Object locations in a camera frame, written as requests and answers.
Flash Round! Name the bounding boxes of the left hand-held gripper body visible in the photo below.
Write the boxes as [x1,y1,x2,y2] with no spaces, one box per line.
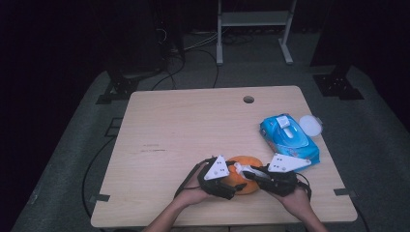
[196,155,238,201]

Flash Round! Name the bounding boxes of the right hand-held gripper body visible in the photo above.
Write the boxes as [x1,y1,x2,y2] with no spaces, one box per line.
[257,153,313,198]

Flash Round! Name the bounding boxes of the orange plush toy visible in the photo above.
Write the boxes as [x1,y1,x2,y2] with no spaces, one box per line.
[225,155,263,196]

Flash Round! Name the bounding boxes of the white wet wipe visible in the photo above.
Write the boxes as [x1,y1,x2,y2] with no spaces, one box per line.
[233,161,269,178]

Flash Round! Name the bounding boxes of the blue wet wipes packet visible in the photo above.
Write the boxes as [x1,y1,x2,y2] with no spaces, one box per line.
[259,113,321,165]

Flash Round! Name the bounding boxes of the person's left hand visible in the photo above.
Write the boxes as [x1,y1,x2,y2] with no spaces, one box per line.
[173,163,211,208]

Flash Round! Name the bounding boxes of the person's right hand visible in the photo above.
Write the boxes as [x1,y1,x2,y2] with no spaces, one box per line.
[275,188,315,218]

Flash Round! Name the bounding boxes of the white round disc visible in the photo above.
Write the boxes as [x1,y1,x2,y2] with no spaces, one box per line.
[299,114,324,138]

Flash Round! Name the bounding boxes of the grey tape strip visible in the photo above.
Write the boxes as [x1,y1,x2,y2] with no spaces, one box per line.
[88,192,111,203]
[333,188,359,198]

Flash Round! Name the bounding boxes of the black stand with base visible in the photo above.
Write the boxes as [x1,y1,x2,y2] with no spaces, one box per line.
[96,57,162,105]
[312,64,366,102]

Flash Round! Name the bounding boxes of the black tape outline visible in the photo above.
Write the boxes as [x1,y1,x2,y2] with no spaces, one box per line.
[103,117,125,138]

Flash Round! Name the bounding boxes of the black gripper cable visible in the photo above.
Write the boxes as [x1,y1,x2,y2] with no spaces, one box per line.
[173,157,216,199]
[295,172,313,200]

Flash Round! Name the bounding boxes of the black floor cable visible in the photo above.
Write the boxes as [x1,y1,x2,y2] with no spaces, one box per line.
[151,47,188,91]
[81,136,116,220]
[192,47,220,89]

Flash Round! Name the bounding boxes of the white floor cables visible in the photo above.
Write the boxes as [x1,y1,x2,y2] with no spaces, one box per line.
[185,31,220,52]

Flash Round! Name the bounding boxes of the white metal desk frame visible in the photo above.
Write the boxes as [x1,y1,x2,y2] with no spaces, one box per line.
[216,0,298,66]

